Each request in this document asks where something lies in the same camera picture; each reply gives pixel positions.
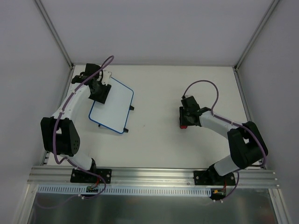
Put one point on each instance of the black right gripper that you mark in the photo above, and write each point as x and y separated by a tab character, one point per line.
183	116

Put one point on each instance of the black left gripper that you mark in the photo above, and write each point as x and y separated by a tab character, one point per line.
102	94

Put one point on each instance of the blue framed whiteboard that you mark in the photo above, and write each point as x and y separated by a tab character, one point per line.
114	113

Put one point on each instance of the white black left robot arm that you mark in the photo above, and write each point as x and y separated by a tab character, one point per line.
59	134

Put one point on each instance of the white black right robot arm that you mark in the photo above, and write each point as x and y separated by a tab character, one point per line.
246	145

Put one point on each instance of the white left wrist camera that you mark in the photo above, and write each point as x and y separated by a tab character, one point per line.
104	77

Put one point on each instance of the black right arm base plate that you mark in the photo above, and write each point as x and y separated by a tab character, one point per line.
206	178

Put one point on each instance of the aluminium mounting rail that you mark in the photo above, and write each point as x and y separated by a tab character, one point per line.
154	177

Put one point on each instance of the left aluminium frame post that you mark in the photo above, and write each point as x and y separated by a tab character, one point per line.
48	21

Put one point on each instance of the aluminium frame post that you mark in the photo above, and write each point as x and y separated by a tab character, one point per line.
48	21
262	23

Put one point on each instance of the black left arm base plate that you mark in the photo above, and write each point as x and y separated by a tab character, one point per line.
78	176

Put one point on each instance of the white slotted cable duct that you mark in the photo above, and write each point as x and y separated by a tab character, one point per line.
126	190

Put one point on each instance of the right aluminium frame post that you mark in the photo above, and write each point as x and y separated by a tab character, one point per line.
262	23

